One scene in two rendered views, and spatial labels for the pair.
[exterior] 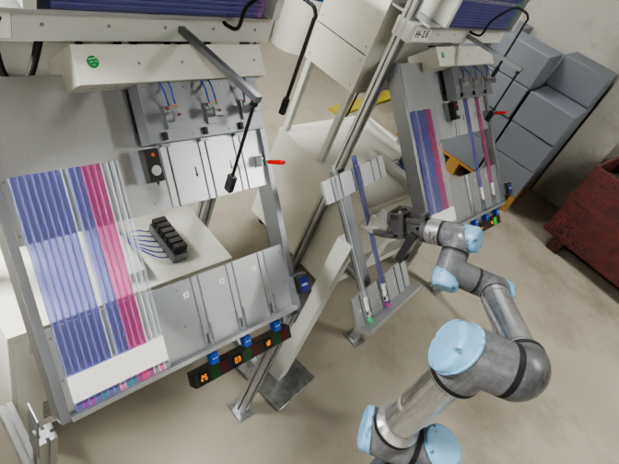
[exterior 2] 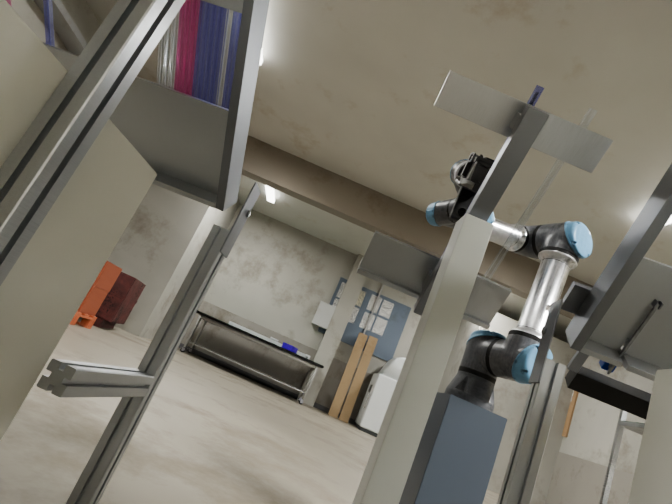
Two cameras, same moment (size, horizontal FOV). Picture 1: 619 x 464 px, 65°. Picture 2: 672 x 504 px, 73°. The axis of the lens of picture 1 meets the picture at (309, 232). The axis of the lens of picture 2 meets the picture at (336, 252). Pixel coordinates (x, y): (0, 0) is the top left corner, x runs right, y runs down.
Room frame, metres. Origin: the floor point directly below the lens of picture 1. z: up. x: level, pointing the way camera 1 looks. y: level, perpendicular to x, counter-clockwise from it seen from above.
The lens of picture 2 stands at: (1.83, 0.55, 0.43)
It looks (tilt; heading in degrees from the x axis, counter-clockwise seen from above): 15 degrees up; 247
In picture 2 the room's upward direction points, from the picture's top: 24 degrees clockwise
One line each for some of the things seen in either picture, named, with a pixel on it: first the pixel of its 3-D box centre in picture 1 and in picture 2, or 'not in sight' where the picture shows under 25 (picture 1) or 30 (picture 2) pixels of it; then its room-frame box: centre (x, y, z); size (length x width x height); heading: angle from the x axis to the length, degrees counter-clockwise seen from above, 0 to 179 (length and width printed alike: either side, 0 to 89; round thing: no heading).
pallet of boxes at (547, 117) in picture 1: (500, 106); not in sight; (4.18, -1.00, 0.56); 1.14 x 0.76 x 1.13; 65
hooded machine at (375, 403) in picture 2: not in sight; (387, 395); (-2.86, -5.93, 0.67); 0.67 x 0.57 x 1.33; 156
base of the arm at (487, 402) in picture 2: not in sight; (472, 388); (0.76, -0.54, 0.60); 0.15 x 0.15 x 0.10
